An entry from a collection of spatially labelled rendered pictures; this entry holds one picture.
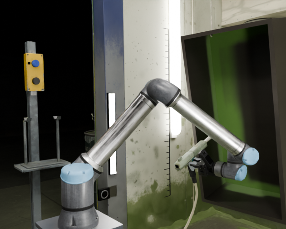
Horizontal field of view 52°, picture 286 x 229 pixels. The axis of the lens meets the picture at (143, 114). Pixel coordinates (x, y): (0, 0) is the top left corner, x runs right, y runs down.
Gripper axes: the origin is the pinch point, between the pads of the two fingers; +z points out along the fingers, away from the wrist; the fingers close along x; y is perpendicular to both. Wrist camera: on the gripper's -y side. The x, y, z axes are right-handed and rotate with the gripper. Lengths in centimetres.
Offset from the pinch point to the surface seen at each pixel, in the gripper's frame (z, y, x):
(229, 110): -1, -7, 60
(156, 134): 60, 8, 38
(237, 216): 19, 113, 72
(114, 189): 65, 27, -18
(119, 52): 66, -68, 30
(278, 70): -49, -45, 35
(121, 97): 65, -36, 18
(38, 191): 92, 4, -62
